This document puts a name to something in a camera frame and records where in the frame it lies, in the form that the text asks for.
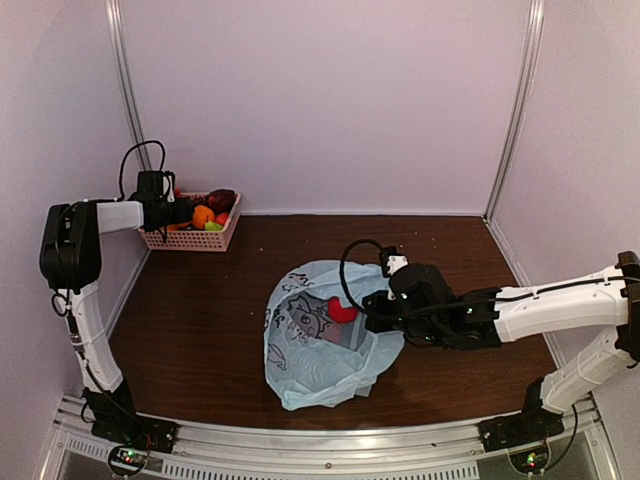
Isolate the right black cable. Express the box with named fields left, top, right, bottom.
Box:
left=339, top=239, right=389, bottom=314

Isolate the front aluminium rail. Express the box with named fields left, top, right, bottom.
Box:
left=35, top=396, right=622, bottom=479

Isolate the aluminium corner post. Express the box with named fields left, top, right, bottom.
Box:
left=483, top=0, right=546, bottom=221
left=105, top=0, right=145, bottom=144

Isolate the black cable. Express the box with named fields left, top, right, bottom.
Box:
left=339, top=239, right=389, bottom=314
left=49, top=139, right=167, bottom=321

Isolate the red peach in basket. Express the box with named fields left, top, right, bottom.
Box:
left=215, top=213, right=229, bottom=226

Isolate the left black cable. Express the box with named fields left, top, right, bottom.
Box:
left=49, top=139, right=167, bottom=321

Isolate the orange fruit in basket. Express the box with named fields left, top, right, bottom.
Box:
left=192, top=205, right=215, bottom=230

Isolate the left aluminium corner post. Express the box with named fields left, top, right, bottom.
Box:
left=105, top=0, right=145, bottom=144

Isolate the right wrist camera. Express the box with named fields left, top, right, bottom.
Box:
left=379, top=246, right=409, bottom=278

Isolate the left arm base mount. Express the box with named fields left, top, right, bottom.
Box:
left=83, top=381, right=178, bottom=454

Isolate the right aluminium corner post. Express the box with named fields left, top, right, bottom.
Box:
left=483, top=0, right=546, bottom=221

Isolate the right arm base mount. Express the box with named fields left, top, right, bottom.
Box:
left=477, top=378, right=565, bottom=452

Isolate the pink perforated plastic basket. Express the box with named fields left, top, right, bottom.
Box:
left=138, top=192, right=242, bottom=252

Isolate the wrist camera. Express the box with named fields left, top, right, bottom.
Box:
left=379, top=246, right=409, bottom=278
left=164, top=171, right=175, bottom=203

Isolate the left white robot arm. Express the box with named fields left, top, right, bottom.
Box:
left=39, top=171, right=192, bottom=394

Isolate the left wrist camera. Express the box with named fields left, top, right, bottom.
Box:
left=164, top=171, right=175, bottom=203

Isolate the light blue printed plastic bag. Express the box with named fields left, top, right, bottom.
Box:
left=263, top=260, right=405, bottom=411

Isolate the green pear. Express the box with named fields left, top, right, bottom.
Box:
left=205, top=221, right=224, bottom=232

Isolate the dark red apple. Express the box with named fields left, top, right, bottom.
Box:
left=206, top=189, right=236, bottom=215

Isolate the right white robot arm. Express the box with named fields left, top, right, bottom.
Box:
left=362, top=251, right=639, bottom=442

